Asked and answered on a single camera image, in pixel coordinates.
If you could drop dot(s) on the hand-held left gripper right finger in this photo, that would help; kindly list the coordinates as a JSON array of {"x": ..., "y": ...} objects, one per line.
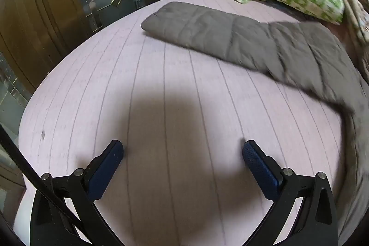
[{"x": 256, "y": 168}]

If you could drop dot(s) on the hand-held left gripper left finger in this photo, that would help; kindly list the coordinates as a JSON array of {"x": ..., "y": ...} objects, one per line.
[{"x": 105, "y": 171}]

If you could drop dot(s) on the grey quilted jacket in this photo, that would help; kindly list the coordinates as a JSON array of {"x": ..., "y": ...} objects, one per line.
[{"x": 230, "y": 32}]

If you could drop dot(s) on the wooden glass door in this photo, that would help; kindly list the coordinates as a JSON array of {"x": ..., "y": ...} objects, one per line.
[{"x": 43, "y": 4}]

